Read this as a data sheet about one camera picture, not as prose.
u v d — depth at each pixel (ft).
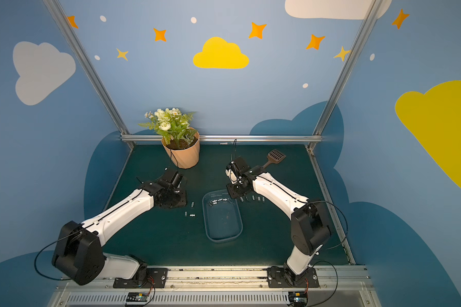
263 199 3.22
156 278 2.43
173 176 2.22
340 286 2.37
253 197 3.16
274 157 3.76
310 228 1.49
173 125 2.91
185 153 3.24
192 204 3.06
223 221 2.95
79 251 1.35
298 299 2.40
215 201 3.14
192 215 2.98
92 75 2.84
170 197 2.35
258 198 3.22
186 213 3.00
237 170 2.26
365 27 2.42
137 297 2.35
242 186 2.12
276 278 2.44
